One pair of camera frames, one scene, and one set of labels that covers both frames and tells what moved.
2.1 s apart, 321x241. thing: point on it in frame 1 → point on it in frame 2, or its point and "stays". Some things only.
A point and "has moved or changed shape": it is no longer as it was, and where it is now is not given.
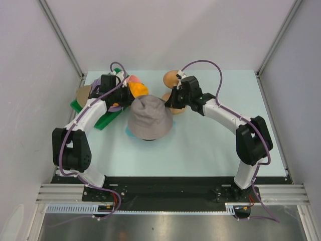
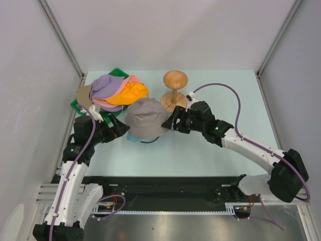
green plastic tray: (108, 118) stays
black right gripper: (174, 103) → (180, 113)
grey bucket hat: (149, 118) stays
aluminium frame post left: (44, 5) stays
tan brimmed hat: (83, 94) stays
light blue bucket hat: (129, 133) has moved or changed shape
